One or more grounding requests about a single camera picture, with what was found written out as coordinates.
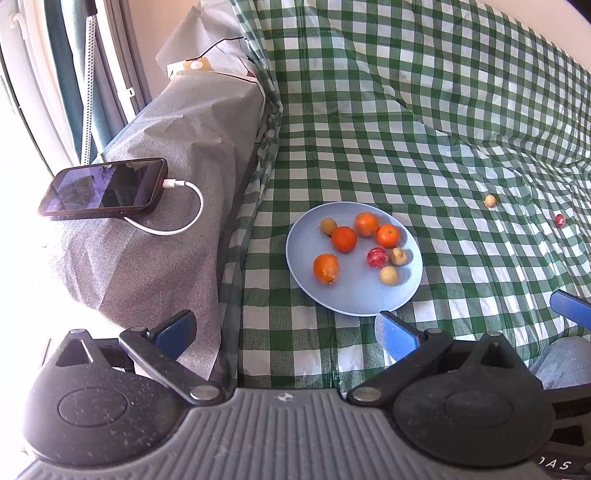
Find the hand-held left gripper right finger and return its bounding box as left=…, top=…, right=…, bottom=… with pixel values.
left=346, top=311, right=527, bottom=407

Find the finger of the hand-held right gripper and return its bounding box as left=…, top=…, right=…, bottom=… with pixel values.
left=550, top=290, right=591, bottom=331

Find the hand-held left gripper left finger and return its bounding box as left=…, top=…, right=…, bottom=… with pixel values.
left=44, top=310, right=225, bottom=407

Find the light blue plate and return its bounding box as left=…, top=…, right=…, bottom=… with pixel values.
left=285, top=202, right=424, bottom=316

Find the orange tangerine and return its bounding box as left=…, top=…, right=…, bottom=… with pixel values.
left=313, top=253, right=341, bottom=286
left=354, top=211, right=381, bottom=238
left=376, top=223, right=402, bottom=249
left=331, top=226, right=358, bottom=254

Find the person's blue jeans leg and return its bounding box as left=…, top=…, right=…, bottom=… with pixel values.
left=529, top=336, right=591, bottom=391

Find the black smartphone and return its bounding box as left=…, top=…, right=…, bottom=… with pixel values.
left=38, top=157, right=168, bottom=221

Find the grey fabric cover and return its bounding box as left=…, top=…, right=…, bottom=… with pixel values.
left=44, top=0, right=283, bottom=384

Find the green white checked cloth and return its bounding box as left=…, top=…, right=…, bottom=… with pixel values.
left=216, top=0, right=591, bottom=393

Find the tan white fabric label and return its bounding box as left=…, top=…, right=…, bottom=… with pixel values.
left=166, top=56, right=216, bottom=77

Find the white charging cable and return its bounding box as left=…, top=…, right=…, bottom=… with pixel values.
left=124, top=178, right=205, bottom=237

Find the white window frame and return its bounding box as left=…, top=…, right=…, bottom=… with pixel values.
left=0, top=0, right=155, bottom=181

